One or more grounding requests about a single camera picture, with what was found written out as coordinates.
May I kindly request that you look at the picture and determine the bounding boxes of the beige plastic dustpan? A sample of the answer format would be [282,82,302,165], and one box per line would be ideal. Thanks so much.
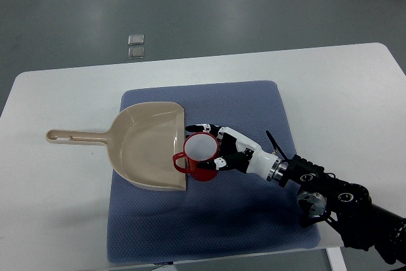
[46,102,187,191]

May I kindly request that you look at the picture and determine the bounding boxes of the white table leg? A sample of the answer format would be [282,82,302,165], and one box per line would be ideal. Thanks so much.
[326,248,347,271]

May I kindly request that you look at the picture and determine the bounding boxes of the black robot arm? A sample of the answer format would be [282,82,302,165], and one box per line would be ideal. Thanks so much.
[267,155,405,264]

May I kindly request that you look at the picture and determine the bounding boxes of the red plastic cup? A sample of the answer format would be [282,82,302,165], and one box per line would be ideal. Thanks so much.
[173,132,219,182]

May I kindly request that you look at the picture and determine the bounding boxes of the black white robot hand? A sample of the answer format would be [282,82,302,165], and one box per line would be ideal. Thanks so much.
[185,124,287,181]

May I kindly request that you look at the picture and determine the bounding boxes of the blue textured mat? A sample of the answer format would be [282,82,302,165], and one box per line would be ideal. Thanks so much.
[107,81,320,263]

